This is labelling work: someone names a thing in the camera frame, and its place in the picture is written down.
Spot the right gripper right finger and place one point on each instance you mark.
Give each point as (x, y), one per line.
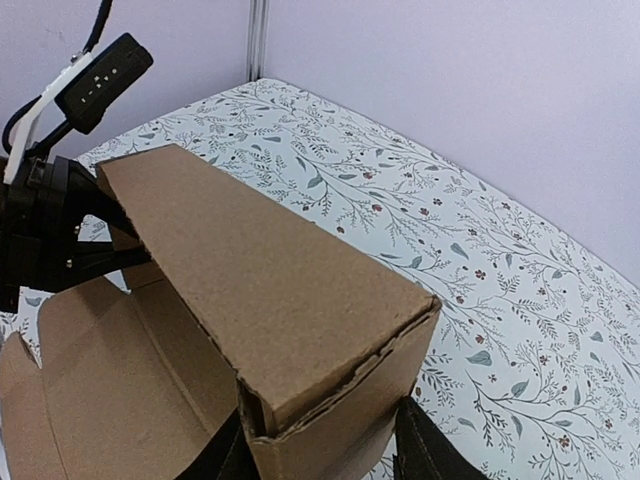
(423, 452)

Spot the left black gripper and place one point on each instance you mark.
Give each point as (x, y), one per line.
(41, 212)

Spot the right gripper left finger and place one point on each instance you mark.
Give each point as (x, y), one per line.
(226, 456)

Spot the brown cardboard paper box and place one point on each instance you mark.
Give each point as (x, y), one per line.
(244, 305)

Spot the left aluminium frame post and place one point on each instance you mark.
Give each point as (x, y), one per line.
(257, 39)

